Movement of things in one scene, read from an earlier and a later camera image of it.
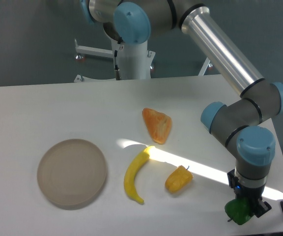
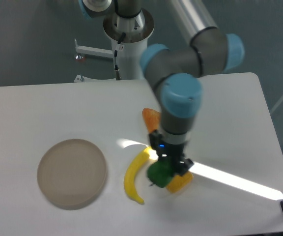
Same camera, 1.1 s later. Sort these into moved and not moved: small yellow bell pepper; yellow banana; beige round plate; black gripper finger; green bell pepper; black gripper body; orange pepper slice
Moved: black gripper finger; black gripper body; green bell pepper
Not moved: small yellow bell pepper; orange pepper slice; beige round plate; yellow banana
